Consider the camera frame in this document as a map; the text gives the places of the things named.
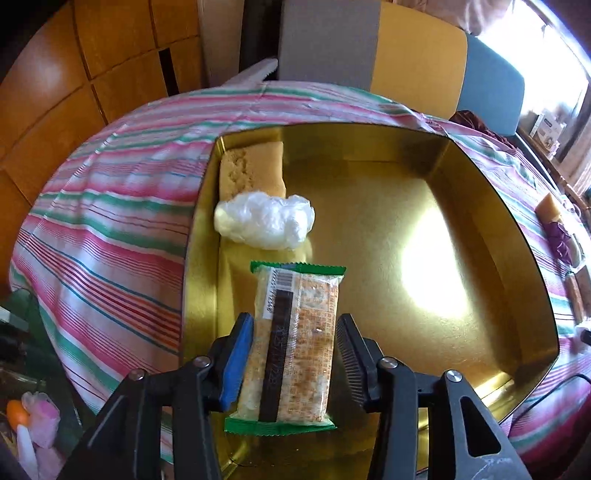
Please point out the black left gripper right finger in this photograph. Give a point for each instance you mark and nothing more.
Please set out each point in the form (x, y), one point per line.
(465, 440)

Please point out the striped bed sheet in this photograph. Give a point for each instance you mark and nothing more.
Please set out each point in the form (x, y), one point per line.
(104, 243)

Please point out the white box on shelf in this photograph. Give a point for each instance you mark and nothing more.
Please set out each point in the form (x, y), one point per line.
(546, 132)

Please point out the white plastic ball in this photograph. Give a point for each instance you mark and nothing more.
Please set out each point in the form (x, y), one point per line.
(259, 220)

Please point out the grey yellow blue headboard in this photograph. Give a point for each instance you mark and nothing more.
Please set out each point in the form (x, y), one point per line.
(401, 54)

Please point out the purple candy wrapper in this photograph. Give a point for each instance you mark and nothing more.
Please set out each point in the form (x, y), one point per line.
(558, 239)

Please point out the gold metal tray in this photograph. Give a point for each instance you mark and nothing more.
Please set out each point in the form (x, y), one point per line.
(438, 273)

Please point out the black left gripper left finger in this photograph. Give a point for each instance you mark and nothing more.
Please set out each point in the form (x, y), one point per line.
(124, 442)

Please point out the yellow sponge block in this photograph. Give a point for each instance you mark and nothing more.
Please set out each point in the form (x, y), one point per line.
(250, 169)

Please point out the green cracker packet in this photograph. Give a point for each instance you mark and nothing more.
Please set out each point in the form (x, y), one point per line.
(285, 389)

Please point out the dark red cloth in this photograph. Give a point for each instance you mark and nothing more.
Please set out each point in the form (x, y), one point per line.
(469, 119)

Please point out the yellow sponge cube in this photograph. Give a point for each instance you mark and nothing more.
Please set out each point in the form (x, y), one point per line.
(548, 210)

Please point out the pink curtain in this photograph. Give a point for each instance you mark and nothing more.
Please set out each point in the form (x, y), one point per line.
(472, 16)

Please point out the wooden wardrobe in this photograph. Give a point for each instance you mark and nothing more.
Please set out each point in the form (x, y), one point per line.
(89, 64)

